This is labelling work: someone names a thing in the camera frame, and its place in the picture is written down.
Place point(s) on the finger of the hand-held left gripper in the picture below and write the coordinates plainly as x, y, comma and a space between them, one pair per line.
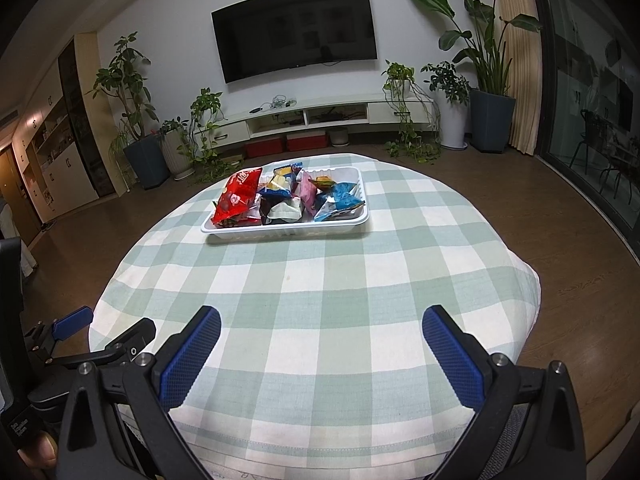
72, 322
132, 337

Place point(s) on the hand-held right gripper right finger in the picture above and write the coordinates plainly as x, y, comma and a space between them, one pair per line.
452, 355

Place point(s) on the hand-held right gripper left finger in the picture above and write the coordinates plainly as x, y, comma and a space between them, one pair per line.
192, 355

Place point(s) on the large red snack packet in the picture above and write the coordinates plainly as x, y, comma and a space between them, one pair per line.
235, 200

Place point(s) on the white plastic tray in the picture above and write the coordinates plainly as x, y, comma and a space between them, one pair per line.
350, 222

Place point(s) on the black long snack packet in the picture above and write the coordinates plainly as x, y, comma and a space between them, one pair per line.
270, 205

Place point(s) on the light blue snack packet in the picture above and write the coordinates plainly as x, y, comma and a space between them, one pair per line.
345, 195

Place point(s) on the blue white snack packet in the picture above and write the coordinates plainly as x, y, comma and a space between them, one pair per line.
280, 180

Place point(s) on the pink snack packet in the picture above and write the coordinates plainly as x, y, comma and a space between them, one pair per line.
306, 192

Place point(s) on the orange yellow snack packet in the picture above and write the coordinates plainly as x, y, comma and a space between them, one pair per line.
324, 180

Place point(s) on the person's left hand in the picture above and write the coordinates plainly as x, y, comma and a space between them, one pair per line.
42, 452

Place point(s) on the wooden door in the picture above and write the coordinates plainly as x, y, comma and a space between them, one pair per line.
12, 200

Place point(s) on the green checked tablecloth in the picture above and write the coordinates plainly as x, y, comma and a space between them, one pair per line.
325, 300

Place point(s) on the plant in white ribbed pot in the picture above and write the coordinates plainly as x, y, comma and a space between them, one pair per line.
175, 152

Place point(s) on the red storage box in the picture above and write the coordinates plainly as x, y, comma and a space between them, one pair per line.
307, 141
264, 148

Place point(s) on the tall plant dark round pot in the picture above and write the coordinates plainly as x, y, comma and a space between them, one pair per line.
135, 110

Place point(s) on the leafy trailing plant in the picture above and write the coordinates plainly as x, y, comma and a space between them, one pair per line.
205, 110

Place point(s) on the bushy plant tall white pot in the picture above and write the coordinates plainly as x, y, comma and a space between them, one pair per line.
450, 110

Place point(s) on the small white pot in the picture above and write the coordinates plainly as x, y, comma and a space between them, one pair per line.
340, 136

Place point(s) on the white television cabinet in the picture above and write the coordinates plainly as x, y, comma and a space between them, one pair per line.
330, 110

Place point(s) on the vine plant with long stems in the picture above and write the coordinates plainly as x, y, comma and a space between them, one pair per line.
400, 80

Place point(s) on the glass sliding door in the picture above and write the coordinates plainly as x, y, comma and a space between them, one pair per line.
590, 110

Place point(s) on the large-leaf plant dark square pot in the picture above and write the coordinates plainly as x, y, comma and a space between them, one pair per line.
487, 70

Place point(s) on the beige curtain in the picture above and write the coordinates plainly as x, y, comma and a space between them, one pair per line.
517, 60

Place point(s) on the white wall cupboards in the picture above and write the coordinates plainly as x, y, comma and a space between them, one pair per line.
52, 160

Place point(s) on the black wall television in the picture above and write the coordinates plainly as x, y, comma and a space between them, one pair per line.
295, 30

